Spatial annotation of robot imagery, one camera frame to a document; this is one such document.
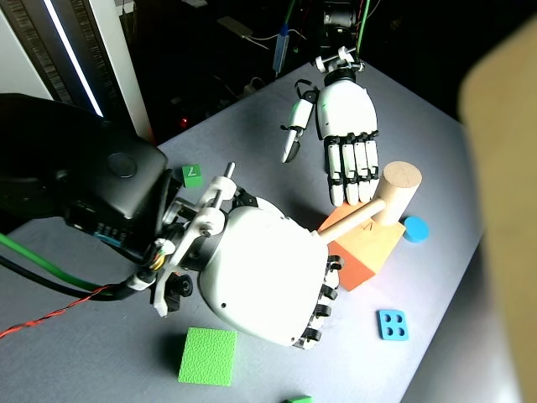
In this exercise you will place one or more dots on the large orange cube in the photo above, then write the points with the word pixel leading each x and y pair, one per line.
pixel 361 256

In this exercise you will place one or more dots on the beige blurred board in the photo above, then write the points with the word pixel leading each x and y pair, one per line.
pixel 503 168

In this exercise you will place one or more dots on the blue and white adapter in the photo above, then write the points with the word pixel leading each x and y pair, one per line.
pixel 280 48

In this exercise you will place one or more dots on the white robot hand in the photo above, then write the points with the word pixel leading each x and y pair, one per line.
pixel 346 109
pixel 264 273

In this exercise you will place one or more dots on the small green letter cube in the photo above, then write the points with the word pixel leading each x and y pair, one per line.
pixel 193 178

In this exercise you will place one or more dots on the wooden mallet with white grip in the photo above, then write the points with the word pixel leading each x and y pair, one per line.
pixel 398 189

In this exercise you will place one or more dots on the plain green block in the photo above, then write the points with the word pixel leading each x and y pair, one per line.
pixel 298 399

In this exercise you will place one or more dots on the green textured cube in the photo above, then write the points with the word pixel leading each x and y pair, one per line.
pixel 207 357

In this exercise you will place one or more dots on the white power adapter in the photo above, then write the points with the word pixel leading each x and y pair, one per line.
pixel 233 25

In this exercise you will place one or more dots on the white panel with light strip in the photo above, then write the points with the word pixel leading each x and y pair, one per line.
pixel 121 63

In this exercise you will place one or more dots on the small bent metal nail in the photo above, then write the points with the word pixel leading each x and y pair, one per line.
pixel 369 227

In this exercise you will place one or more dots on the grey table cloth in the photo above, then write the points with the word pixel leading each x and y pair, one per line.
pixel 251 138

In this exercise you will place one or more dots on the blue round disc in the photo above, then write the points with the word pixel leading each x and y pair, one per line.
pixel 416 228

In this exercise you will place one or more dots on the blue square four-hole block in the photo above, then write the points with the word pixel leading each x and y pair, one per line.
pixel 384 325

